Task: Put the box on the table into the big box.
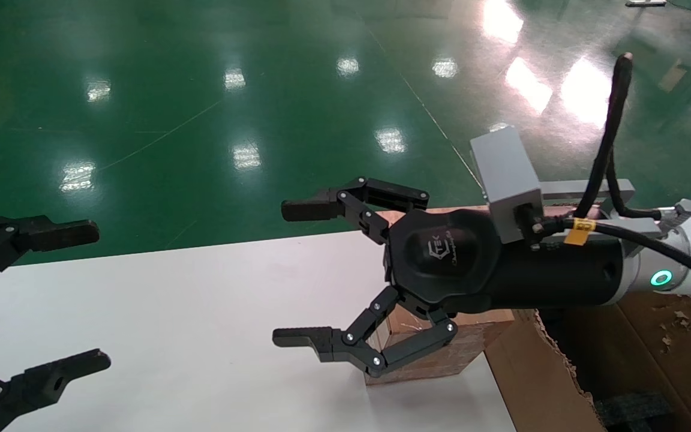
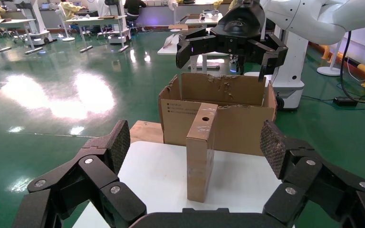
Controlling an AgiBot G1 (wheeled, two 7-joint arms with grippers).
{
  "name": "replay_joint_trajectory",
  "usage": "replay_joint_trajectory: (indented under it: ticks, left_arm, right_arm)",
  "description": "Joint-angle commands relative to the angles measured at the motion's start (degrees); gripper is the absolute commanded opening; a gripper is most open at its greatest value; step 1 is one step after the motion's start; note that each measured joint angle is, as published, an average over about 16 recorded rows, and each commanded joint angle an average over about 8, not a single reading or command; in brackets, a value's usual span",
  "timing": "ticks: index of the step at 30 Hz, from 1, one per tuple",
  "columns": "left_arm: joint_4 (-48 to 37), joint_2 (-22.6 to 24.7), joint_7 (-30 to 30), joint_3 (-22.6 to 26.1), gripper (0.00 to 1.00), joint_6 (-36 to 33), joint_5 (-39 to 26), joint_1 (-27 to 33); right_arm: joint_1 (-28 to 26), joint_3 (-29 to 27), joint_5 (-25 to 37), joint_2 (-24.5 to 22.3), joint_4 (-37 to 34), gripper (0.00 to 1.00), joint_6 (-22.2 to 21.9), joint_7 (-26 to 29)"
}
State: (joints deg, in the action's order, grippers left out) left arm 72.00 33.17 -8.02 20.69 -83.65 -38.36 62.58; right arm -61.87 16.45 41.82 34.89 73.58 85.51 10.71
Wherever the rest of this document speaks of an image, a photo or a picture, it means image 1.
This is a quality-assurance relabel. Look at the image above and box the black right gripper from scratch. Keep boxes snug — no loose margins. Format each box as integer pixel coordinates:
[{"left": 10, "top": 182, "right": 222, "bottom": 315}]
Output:
[{"left": 272, "top": 177, "right": 626, "bottom": 379}]

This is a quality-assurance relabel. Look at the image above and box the wooden pallet board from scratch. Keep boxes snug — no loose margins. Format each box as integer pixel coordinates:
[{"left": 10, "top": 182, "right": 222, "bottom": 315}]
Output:
[{"left": 375, "top": 206, "right": 490, "bottom": 229}]

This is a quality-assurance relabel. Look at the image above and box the smooth black cable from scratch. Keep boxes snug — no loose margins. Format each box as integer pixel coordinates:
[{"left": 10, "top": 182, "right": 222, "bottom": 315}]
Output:
[{"left": 531, "top": 219, "right": 691, "bottom": 293}]

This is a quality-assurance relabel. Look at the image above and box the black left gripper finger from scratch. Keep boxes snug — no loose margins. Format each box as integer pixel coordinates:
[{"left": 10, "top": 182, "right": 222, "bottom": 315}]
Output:
[
  {"left": 0, "top": 348, "right": 112, "bottom": 432},
  {"left": 0, "top": 212, "right": 100, "bottom": 299}
]

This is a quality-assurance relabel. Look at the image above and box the big torn cardboard box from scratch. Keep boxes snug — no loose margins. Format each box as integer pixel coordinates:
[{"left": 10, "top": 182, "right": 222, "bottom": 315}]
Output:
[{"left": 482, "top": 201, "right": 691, "bottom": 432}]

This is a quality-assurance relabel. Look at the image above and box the grey metal camera bracket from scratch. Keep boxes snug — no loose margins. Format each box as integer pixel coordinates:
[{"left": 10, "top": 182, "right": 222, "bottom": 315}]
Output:
[{"left": 540, "top": 178, "right": 662, "bottom": 239}]

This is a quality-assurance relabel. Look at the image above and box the braided black cable loop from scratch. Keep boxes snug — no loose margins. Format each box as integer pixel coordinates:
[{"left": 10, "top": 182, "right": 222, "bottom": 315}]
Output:
[{"left": 572, "top": 52, "right": 664, "bottom": 220}]

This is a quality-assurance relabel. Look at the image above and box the black foam block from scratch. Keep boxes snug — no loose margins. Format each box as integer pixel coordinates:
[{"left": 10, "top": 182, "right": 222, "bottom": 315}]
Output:
[{"left": 593, "top": 390, "right": 677, "bottom": 432}]

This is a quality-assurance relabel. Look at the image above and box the yellow cable tag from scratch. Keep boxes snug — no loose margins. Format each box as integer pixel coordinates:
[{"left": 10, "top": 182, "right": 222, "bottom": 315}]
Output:
[{"left": 564, "top": 218, "right": 597, "bottom": 247}]

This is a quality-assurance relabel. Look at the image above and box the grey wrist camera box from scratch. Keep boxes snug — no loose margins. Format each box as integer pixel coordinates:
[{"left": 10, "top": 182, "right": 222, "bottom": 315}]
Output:
[{"left": 470, "top": 126, "right": 545, "bottom": 244}]

